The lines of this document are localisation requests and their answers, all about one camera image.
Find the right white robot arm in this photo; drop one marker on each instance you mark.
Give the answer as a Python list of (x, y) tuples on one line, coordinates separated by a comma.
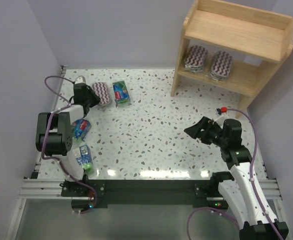
[(239, 186)]

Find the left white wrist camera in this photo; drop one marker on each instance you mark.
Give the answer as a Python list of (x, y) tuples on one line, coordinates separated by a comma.
[(80, 80)]

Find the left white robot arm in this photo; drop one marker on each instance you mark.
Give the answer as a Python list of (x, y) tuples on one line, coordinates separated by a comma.
[(62, 125)]

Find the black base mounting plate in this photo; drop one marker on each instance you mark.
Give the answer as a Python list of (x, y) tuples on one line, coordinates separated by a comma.
[(197, 193)]

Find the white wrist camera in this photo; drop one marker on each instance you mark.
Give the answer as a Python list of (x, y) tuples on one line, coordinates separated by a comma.
[(80, 80), (221, 115)]

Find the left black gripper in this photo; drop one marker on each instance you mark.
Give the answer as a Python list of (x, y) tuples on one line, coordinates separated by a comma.
[(87, 96)]

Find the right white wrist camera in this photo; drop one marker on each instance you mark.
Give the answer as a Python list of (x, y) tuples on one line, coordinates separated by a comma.
[(221, 115)]

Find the aluminium frame rail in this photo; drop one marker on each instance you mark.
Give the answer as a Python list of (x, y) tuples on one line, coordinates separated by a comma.
[(47, 141)]

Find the purple zigzag sponge pack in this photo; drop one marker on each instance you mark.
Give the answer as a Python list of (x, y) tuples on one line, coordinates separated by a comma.
[(195, 59), (221, 66), (102, 91)]

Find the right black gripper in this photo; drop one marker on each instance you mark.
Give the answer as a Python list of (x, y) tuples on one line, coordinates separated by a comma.
[(206, 131)]

